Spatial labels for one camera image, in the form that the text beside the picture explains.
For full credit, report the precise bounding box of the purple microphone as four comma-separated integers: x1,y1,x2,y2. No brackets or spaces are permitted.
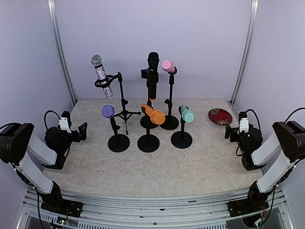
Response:
101,104,115,118

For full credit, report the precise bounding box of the teal microphone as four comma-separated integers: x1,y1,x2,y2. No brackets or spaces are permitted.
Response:
178,105,194,123

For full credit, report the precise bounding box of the orange microphone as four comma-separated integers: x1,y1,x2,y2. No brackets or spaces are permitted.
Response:
141,104,166,125

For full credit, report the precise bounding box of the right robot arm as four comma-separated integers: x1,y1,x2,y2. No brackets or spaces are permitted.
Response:
225,121,305,217

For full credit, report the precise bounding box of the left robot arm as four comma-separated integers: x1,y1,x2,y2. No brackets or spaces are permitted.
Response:
0,123,87,218

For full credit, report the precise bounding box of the black tripod mic stand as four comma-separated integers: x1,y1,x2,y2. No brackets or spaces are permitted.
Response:
107,72,141,135

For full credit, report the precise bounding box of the glitter silver microphone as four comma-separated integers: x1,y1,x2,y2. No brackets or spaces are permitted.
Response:
91,54,113,99

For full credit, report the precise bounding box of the back tall round stand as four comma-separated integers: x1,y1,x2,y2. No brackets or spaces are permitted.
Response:
140,68,157,129

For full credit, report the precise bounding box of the pink microphone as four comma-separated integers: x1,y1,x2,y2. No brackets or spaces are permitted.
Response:
162,60,177,75

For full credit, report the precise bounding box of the black microphone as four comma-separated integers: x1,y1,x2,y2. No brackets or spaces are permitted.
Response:
148,52,159,101

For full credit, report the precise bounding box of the red floral plate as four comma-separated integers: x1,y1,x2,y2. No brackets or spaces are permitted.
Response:
208,108,233,125

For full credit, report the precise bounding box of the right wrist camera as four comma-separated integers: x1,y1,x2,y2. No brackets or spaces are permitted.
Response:
239,117,249,133

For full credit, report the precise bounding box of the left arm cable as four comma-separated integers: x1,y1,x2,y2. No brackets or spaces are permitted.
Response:
43,110,62,134

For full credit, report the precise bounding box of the front aluminium rail base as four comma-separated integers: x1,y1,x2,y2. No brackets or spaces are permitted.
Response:
13,188,296,229

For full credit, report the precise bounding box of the right aluminium frame post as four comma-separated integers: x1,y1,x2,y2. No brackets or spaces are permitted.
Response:
230,0,259,107

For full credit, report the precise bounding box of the aluminium frame post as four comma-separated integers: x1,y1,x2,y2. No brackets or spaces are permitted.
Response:
47,0,77,106
230,0,259,107

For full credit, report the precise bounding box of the left aluminium frame post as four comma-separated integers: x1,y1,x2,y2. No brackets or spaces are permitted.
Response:
47,0,77,106

